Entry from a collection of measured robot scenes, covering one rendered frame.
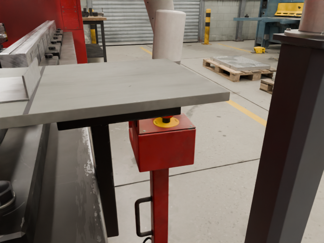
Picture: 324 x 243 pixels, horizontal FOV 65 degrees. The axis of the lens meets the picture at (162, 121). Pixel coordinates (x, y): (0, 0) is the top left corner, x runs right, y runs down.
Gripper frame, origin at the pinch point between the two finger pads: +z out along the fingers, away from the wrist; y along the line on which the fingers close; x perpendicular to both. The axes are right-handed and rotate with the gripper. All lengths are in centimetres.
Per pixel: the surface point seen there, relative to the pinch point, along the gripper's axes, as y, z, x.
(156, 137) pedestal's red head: -5.0, -1.0, -15.1
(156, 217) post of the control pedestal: -0.4, 33.8, -7.9
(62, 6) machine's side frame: -42, -28, 171
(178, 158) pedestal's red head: 1.8, 6.0, -15.1
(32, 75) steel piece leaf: -27, -24, -46
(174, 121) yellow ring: 1.0, -3.2, -10.1
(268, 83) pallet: 209, 44, 214
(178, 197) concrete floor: 29, 73, 45
